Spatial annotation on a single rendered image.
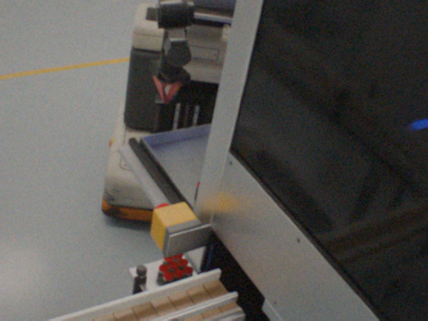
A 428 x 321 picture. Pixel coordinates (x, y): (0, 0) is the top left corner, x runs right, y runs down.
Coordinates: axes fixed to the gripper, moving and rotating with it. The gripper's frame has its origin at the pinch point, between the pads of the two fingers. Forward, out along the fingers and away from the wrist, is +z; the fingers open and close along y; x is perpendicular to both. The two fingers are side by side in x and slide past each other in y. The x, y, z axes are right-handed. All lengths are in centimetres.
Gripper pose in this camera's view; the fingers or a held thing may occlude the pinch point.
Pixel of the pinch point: (166, 99)
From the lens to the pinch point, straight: 151.3
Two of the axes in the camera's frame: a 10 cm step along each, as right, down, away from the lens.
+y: 5.0, 5.6, -6.7
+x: 8.6, -1.8, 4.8
